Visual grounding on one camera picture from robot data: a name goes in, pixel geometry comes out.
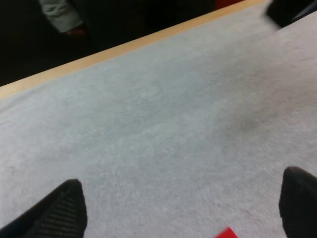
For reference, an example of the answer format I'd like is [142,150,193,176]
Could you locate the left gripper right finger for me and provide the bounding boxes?
[278,166,317,238]

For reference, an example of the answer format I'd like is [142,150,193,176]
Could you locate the person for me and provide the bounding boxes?
[39,0,87,37]

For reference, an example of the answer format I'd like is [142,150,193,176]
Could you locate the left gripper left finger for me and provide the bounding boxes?
[0,178,88,238]

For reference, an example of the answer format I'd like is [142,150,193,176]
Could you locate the red cube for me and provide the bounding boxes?
[214,227,238,238]

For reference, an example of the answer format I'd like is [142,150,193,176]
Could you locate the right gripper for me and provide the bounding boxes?
[265,0,317,28]

